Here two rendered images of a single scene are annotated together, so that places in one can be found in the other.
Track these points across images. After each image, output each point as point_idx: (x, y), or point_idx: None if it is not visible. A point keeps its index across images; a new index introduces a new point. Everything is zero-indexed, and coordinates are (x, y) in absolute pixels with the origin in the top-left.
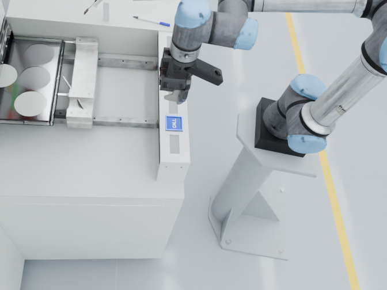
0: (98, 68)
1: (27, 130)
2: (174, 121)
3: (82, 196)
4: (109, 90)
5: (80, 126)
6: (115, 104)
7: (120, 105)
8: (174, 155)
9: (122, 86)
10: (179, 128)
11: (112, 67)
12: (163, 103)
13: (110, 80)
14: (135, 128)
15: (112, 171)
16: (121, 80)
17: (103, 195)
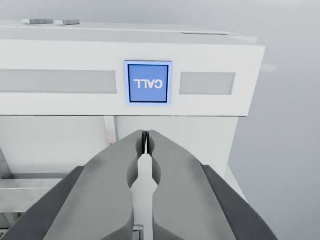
0: (14, 168)
1: (136, 221)
2: (143, 82)
3: (224, 171)
4: (53, 153)
5: (134, 192)
6: (77, 144)
7: (77, 137)
8: (238, 85)
9: (37, 136)
10: (162, 69)
11: (1, 152)
12: (88, 105)
13: (32, 152)
14: (118, 116)
15: (193, 143)
16: (24, 138)
17: (227, 151)
